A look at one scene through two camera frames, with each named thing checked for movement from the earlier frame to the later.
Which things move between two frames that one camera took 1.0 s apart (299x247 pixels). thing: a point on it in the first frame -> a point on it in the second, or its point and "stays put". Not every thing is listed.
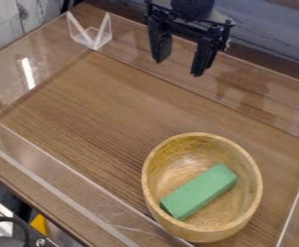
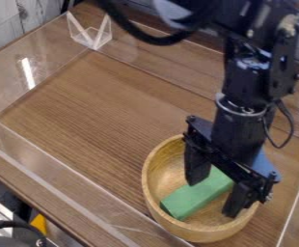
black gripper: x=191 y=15 -> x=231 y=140
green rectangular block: x=199 y=191 stays put
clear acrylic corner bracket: x=92 y=37 stays put
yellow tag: x=40 y=224 stays put
